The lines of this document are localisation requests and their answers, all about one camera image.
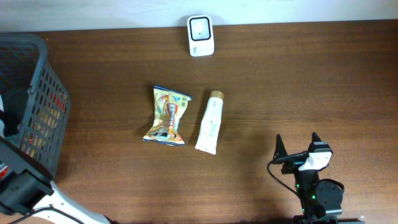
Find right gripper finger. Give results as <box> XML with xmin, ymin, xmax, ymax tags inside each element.
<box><xmin>272</xmin><ymin>134</ymin><xmax>288</xmax><ymax>164</ymax></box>
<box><xmin>308</xmin><ymin>132</ymin><xmax>323</xmax><ymax>152</ymax></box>

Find white tube with tan cap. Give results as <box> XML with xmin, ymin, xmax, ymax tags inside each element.
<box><xmin>195</xmin><ymin>90</ymin><xmax>224</xmax><ymax>155</ymax></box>

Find yellow snack bag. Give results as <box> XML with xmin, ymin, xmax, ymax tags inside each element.
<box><xmin>143</xmin><ymin>85</ymin><xmax>193</xmax><ymax>146</ymax></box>

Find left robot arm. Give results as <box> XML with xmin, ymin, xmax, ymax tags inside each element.
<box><xmin>1</xmin><ymin>103</ymin><xmax>113</xmax><ymax>223</ymax></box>

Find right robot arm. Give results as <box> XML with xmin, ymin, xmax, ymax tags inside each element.
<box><xmin>269</xmin><ymin>133</ymin><xmax>345</xmax><ymax>223</ymax></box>

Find white barcode scanner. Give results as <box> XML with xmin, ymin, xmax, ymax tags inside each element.
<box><xmin>187</xmin><ymin>15</ymin><xmax>215</xmax><ymax>57</ymax></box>

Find items inside basket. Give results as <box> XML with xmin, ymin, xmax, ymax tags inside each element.
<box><xmin>22</xmin><ymin>89</ymin><xmax>68</xmax><ymax>160</ymax></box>

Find grey plastic basket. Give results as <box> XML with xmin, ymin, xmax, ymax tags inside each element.
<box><xmin>1</xmin><ymin>33</ymin><xmax>71</xmax><ymax>175</ymax></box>

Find left black cable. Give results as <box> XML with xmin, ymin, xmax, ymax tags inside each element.
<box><xmin>6</xmin><ymin>205</ymin><xmax>85</xmax><ymax>224</ymax></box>

